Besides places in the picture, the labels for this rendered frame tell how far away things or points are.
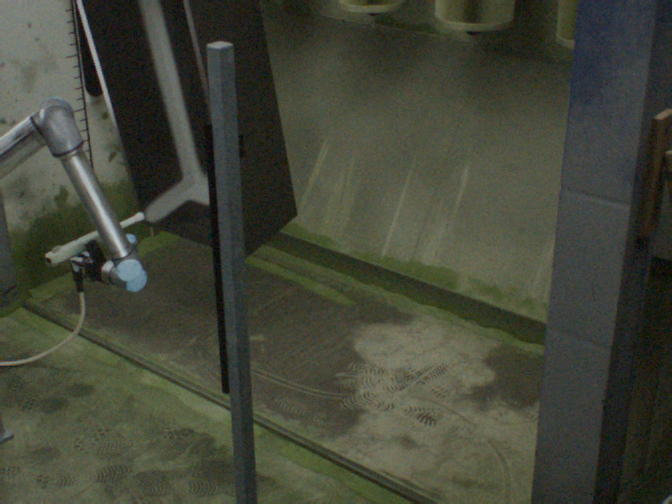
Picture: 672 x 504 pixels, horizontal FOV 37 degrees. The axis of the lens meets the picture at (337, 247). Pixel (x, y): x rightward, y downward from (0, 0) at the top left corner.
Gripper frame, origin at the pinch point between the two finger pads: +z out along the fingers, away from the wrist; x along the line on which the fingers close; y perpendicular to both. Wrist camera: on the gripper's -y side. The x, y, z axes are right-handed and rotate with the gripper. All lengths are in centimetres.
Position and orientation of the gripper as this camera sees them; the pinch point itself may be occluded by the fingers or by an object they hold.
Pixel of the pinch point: (73, 254)
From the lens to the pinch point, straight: 415.9
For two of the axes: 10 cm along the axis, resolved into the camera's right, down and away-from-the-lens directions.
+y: 0.5, 8.9, 4.5
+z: -8.1, -2.3, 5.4
